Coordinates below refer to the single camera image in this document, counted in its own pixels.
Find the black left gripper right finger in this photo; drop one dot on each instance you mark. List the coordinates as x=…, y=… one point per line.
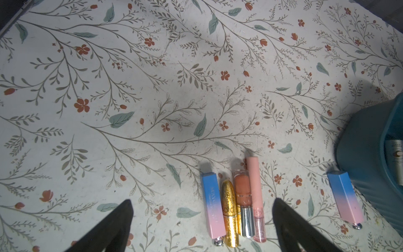
x=294, y=231

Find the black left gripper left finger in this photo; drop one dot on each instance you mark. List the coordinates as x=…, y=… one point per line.
x=109, y=235

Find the pink lip gloss tube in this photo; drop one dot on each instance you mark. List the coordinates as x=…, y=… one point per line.
x=256, y=193

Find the silver lipstick tube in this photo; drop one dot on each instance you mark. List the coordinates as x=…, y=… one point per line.
x=394, y=158

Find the blue pink lipstick right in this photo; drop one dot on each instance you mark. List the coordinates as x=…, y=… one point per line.
x=345, y=198

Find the blue pink lipstick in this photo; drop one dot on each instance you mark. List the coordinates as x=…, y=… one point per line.
x=213, y=208
x=345, y=198

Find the orange clear cap lipstick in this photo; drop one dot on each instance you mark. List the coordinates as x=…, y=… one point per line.
x=245, y=216

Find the gold glitter lipstick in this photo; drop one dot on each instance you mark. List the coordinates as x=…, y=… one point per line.
x=229, y=210

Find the blue pink lipstick left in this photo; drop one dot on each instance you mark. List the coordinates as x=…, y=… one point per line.
x=213, y=208

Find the teal plastic storage box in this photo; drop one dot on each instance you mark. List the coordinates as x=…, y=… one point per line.
x=361, y=153

